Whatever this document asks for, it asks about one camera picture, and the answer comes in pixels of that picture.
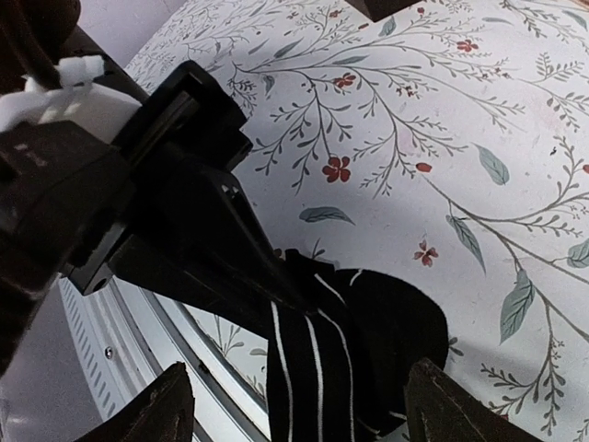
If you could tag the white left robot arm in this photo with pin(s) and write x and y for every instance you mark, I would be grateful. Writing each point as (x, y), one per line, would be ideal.
(37, 35)

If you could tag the black compartment storage box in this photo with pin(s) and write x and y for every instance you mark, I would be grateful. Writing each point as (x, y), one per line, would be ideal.
(376, 10)

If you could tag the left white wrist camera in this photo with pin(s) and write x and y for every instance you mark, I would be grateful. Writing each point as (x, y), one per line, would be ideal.
(101, 111)

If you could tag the aluminium front rail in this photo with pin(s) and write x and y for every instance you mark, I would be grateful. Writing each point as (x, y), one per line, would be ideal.
(125, 337)

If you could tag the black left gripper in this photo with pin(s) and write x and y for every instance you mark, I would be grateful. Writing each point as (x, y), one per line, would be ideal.
(67, 198)

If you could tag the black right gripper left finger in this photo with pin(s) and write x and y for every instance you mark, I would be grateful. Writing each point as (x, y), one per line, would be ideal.
(162, 412)

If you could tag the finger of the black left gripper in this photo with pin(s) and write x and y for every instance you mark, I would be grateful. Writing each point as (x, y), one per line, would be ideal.
(194, 238)

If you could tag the floral white table mat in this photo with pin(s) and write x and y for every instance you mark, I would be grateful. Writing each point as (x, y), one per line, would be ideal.
(446, 145)

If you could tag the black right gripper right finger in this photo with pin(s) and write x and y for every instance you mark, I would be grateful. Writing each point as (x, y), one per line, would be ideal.
(438, 409)

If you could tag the black white striped sock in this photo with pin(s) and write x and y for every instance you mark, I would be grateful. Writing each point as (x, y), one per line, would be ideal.
(338, 374)

